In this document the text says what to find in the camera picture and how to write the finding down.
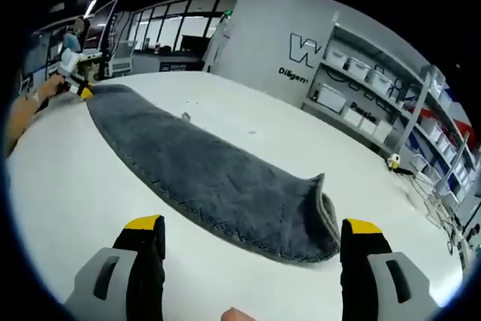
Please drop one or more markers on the grey towel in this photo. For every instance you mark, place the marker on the grey towel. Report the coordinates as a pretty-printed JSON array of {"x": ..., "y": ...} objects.
[{"x": 210, "y": 178}]

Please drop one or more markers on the person's left hand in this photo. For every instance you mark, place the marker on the person's left hand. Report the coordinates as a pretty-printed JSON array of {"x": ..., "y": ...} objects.
[{"x": 52, "y": 86}]

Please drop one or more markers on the person's right hand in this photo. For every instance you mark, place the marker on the person's right hand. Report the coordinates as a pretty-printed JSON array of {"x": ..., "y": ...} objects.
[{"x": 235, "y": 315}]

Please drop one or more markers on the large display screen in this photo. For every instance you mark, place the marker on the large display screen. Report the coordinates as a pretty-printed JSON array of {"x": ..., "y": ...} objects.
[{"x": 99, "y": 26}]

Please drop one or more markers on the black counter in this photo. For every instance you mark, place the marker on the black counter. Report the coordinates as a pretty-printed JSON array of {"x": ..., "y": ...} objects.
[{"x": 180, "y": 63}]

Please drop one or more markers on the small yellow white device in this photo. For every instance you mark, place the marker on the small yellow white device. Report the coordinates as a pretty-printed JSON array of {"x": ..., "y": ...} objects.
[{"x": 394, "y": 161}]

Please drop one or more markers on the white standing board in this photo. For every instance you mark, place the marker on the white standing board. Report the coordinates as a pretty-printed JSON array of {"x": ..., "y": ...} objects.
[{"x": 219, "y": 46}]

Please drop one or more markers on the grey metal shelving unit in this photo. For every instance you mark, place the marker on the grey metal shelving unit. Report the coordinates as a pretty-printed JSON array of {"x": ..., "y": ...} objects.
[{"x": 417, "y": 110}]

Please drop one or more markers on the row of white storage bins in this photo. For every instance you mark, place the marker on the row of white storage bins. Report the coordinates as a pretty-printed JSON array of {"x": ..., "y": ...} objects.
[{"x": 360, "y": 69}]

